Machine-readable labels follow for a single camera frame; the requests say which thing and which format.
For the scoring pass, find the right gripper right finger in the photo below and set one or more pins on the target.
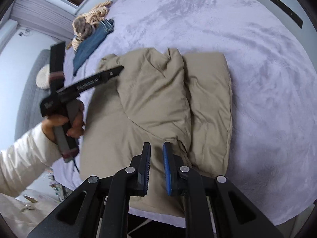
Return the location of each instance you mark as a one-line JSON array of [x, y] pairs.
[[176, 172]]

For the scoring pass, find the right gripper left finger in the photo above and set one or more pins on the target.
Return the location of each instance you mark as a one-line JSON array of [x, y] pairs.
[[141, 163]]

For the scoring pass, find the beige puffer jacket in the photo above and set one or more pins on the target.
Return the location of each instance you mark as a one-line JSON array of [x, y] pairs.
[[185, 100]]

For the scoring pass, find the white sleeved left forearm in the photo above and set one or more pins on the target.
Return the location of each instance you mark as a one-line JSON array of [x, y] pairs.
[[24, 161]]

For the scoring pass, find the brown striped plush clothes pile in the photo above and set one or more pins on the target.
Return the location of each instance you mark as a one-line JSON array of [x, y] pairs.
[[84, 24]]

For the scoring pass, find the white round cushion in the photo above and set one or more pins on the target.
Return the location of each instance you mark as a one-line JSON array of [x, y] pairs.
[[42, 78]]

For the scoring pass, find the grey quilted headboard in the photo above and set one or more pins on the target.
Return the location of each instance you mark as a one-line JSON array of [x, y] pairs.
[[29, 114]]

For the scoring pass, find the folded blue jeans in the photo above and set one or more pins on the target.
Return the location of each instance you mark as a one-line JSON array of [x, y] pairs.
[[91, 43]]

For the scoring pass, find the lavender fleece bed blanket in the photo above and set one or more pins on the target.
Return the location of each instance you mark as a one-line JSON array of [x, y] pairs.
[[273, 149]]

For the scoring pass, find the wall mounted television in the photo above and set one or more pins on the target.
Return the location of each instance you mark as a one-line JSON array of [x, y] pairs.
[[289, 12]]

